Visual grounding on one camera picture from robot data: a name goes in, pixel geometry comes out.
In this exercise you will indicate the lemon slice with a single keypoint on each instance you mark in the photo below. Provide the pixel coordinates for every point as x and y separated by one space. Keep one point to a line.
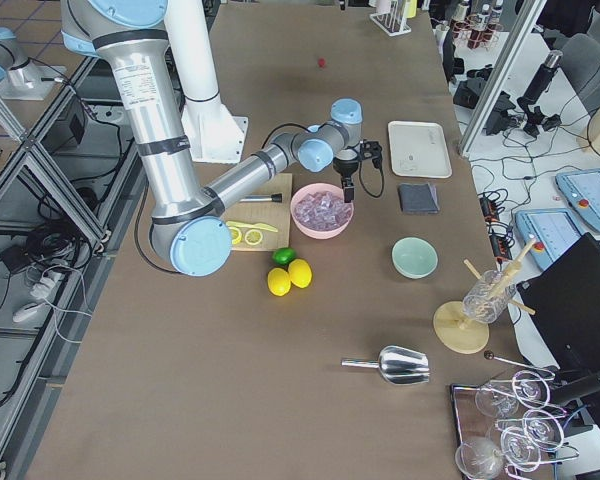
236 235
253 237

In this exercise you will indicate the clear glass mug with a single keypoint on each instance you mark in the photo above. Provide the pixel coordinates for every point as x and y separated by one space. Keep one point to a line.
479 305

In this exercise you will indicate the upper lemon slice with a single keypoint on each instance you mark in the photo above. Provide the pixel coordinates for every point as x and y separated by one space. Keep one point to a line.
236 235

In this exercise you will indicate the lower lemon slice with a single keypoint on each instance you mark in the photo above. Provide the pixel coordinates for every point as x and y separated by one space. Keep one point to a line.
253 237

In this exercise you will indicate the wine glass rack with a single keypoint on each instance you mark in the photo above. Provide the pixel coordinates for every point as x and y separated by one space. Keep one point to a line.
509 428

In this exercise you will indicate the lower whole lemon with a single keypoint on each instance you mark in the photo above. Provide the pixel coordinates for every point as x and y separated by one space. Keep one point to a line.
278 282

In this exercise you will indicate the cream rabbit tray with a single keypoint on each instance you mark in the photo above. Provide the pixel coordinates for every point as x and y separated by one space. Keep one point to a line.
418 149

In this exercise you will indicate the aluminium frame post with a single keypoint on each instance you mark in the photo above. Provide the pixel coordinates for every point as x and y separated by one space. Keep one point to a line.
527 18

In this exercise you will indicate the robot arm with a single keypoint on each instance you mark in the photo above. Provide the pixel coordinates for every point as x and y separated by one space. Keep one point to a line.
160 56

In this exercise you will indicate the upper whole lemon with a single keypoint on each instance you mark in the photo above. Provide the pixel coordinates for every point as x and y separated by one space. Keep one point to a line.
300 273

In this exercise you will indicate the far teach pendant tablet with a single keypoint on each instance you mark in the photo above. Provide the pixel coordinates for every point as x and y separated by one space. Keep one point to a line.
582 192

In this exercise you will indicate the white wire cup rack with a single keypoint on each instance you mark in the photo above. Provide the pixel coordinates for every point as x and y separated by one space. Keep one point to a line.
391 16

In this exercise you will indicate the whole lemon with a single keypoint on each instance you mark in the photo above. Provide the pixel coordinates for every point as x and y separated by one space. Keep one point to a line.
278 282
300 273

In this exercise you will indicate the near teach pendant tablet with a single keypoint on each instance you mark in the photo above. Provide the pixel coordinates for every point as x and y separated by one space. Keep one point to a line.
555 231

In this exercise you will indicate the black monitor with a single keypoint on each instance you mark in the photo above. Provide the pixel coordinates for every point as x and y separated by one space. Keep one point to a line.
566 300

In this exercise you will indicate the teach pendant tablet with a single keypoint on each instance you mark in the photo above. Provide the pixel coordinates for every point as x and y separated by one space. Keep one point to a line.
582 192
555 231

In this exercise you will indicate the clear ice cubes pile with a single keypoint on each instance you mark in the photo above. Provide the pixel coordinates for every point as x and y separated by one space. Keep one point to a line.
323 211

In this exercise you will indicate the wooden cup tree stand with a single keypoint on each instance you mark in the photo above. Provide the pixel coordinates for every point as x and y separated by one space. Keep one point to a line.
462 326

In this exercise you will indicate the steel muddler black tip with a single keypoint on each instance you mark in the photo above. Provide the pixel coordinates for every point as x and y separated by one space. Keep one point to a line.
263 198

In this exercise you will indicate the steel ice scoop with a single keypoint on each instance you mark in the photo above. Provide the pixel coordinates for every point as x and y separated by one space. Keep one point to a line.
397 365

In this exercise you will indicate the yellow plastic knife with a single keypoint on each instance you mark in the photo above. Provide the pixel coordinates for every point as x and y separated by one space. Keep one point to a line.
259 226

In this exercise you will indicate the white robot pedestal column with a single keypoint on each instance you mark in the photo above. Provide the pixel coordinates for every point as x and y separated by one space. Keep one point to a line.
215 135

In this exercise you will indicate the pink bowl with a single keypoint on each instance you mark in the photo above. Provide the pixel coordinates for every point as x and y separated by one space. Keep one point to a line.
310 189

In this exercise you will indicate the bamboo cutting board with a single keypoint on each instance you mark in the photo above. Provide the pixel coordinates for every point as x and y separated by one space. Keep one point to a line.
275 214

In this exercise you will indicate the green lime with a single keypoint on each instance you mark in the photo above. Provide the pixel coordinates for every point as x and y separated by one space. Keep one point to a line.
284 256

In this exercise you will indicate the green bowl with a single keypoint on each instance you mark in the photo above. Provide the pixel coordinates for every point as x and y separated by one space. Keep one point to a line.
414 258

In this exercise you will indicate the grey folded cloth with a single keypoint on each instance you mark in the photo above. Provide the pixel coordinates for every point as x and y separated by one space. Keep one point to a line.
418 198

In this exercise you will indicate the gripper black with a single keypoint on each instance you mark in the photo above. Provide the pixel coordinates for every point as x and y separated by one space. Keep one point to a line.
345 168

